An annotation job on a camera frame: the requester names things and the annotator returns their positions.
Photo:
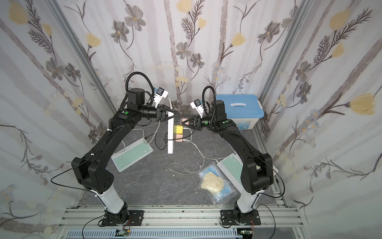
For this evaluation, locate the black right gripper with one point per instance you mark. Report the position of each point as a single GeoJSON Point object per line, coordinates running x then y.
{"type": "Point", "coordinates": [197, 122]}

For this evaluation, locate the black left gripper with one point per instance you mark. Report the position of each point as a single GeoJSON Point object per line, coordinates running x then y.
{"type": "Point", "coordinates": [161, 112]}

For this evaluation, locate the white power strip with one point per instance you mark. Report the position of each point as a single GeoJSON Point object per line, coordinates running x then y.
{"type": "Point", "coordinates": [170, 137]}

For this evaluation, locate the pink USB charger end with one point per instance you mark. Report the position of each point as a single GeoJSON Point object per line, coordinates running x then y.
{"type": "Point", "coordinates": [181, 121]}

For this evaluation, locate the pink USB charger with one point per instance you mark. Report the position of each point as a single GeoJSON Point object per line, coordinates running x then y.
{"type": "Point", "coordinates": [178, 137]}

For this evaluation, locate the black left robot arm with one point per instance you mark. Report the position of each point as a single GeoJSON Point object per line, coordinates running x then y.
{"type": "Point", "coordinates": [90, 170]}

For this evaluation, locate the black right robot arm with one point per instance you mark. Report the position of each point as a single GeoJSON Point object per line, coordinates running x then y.
{"type": "Point", "coordinates": [257, 173]}

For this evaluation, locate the green keyboard right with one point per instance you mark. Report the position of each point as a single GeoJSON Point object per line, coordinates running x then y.
{"type": "Point", "coordinates": [231, 167]}

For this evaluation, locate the green keyboard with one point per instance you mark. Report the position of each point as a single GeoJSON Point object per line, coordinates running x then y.
{"type": "Point", "coordinates": [132, 154]}
{"type": "Point", "coordinates": [231, 167]}

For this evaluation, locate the green keyboard left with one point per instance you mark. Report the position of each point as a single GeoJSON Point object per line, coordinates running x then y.
{"type": "Point", "coordinates": [132, 154]}

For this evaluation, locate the yellow USB charger cube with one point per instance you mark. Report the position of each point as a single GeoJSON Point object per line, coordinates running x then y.
{"type": "Point", "coordinates": [178, 129]}

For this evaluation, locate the blue lid storage box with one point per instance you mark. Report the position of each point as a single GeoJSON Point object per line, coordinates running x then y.
{"type": "Point", "coordinates": [244, 110]}

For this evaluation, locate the bag of gloves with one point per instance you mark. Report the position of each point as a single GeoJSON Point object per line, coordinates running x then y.
{"type": "Point", "coordinates": [216, 184]}

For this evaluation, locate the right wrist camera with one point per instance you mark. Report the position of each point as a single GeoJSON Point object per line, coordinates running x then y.
{"type": "Point", "coordinates": [198, 107]}

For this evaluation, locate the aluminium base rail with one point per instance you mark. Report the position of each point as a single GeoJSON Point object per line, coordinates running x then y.
{"type": "Point", "coordinates": [275, 219]}

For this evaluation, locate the white ribbed cable duct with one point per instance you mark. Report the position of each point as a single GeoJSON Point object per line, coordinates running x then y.
{"type": "Point", "coordinates": [217, 233]}

